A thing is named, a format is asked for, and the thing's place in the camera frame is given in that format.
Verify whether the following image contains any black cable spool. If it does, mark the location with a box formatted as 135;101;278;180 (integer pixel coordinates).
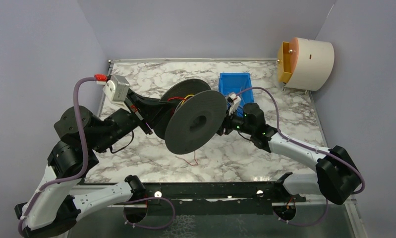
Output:
153;79;227;155

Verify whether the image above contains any red cable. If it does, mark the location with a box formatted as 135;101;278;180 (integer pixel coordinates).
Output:
167;97;199;167

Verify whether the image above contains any blue plastic bin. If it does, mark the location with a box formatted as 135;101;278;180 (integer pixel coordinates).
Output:
218;73;255;117

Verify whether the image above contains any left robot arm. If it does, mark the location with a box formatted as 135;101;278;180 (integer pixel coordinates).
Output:
15;92;174;238

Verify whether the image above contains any cream cylinder with orange face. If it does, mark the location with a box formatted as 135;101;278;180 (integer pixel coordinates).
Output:
277;37;335;91

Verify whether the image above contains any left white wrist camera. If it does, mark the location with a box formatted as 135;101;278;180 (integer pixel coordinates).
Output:
103;74;129;103

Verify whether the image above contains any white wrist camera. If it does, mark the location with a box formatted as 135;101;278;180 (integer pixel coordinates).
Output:
226;92;241;116
103;74;129;103

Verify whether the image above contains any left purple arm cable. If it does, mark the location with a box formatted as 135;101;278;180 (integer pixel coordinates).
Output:
17;76;176;237

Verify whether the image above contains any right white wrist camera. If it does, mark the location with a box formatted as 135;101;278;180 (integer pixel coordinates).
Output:
226;92;241;116

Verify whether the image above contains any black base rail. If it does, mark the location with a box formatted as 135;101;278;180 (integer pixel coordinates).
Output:
116;181;305;216

